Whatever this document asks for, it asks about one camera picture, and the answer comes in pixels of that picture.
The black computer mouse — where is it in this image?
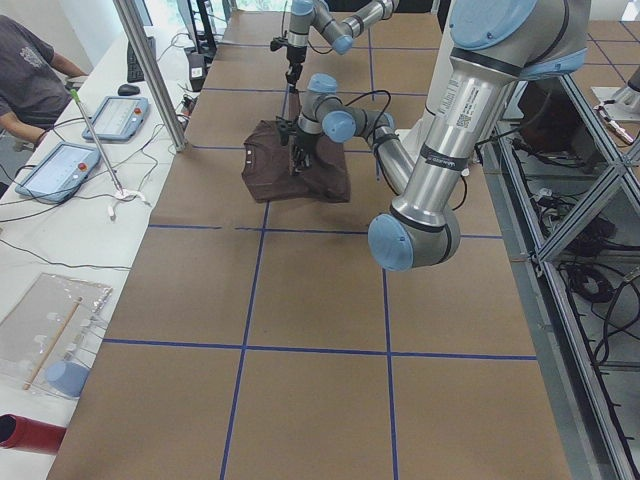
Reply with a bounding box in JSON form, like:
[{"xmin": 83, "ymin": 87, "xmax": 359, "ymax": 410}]
[{"xmin": 117, "ymin": 84, "xmax": 140, "ymax": 96}]

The far teach pendant tablet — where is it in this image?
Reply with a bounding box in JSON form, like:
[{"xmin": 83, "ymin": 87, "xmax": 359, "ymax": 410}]
[{"xmin": 90, "ymin": 96, "xmax": 150, "ymax": 143}]

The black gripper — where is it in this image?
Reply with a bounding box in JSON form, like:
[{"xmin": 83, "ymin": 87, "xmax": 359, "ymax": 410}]
[
  {"xmin": 290, "ymin": 137, "xmax": 314, "ymax": 174},
  {"xmin": 285, "ymin": 47, "xmax": 305, "ymax": 93}
]

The wooden stick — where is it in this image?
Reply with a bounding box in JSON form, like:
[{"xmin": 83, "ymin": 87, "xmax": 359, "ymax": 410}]
[{"xmin": 22, "ymin": 296, "xmax": 83, "ymax": 391}]

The clear plastic sheet bag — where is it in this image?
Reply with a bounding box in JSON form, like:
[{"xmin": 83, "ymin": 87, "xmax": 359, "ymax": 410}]
[{"xmin": 1, "ymin": 273, "xmax": 112, "ymax": 399}]

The black keyboard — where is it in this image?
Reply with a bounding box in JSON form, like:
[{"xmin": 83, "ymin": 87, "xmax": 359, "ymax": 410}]
[{"xmin": 126, "ymin": 36, "xmax": 156, "ymax": 83}]

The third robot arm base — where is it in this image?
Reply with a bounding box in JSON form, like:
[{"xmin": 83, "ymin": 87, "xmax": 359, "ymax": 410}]
[{"xmin": 591, "ymin": 69, "xmax": 639, "ymax": 122}]

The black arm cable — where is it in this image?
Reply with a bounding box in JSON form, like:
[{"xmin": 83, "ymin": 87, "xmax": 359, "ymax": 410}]
[{"xmin": 344, "ymin": 89, "xmax": 401, "ymax": 186}]

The teach pendant tablet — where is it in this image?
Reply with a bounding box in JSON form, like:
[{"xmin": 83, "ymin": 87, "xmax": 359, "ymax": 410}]
[
  {"xmin": 15, "ymin": 142, "xmax": 101, "ymax": 204},
  {"xmin": 90, "ymin": 96, "xmax": 150, "ymax": 143}
]

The aluminium frame post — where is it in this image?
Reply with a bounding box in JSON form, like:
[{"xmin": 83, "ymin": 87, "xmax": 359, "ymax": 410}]
[{"xmin": 113, "ymin": 0, "xmax": 186, "ymax": 152}]

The seated person grey shirt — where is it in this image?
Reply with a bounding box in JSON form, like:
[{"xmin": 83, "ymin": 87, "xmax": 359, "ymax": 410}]
[{"xmin": 1, "ymin": 15, "xmax": 86, "ymax": 145}]

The aluminium frame rack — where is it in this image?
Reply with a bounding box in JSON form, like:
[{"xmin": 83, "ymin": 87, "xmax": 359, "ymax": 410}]
[{"xmin": 478, "ymin": 64, "xmax": 639, "ymax": 479}]

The dark brown t-shirt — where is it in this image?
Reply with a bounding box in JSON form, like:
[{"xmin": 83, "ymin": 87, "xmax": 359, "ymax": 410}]
[{"xmin": 242, "ymin": 93, "xmax": 351, "ymax": 203}]

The red cylinder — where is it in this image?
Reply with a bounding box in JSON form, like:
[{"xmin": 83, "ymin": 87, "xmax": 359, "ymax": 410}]
[{"xmin": 1, "ymin": 414, "xmax": 67, "ymax": 455}]

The blue plastic cup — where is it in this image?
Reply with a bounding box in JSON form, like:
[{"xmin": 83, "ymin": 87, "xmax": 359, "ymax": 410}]
[{"xmin": 45, "ymin": 361, "xmax": 90, "ymax": 398}]

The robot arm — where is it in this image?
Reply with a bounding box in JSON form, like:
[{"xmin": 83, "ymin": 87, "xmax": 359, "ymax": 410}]
[
  {"xmin": 284, "ymin": 1, "xmax": 591, "ymax": 271},
  {"xmin": 270, "ymin": 0, "xmax": 400, "ymax": 92}
]

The long metal rod tool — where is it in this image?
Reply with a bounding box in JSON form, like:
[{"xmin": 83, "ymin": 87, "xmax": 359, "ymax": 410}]
[{"xmin": 70, "ymin": 89, "xmax": 125, "ymax": 199}]

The near teach pendant tablet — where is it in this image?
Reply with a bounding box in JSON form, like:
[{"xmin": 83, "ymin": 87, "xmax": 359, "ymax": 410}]
[{"xmin": 15, "ymin": 142, "xmax": 101, "ymax": 204}]

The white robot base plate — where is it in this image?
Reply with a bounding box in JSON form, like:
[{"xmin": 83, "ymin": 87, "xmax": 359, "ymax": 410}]
[{"xmin": 397, "ymin": 122, "xmax": 444, "ymax": 152}]

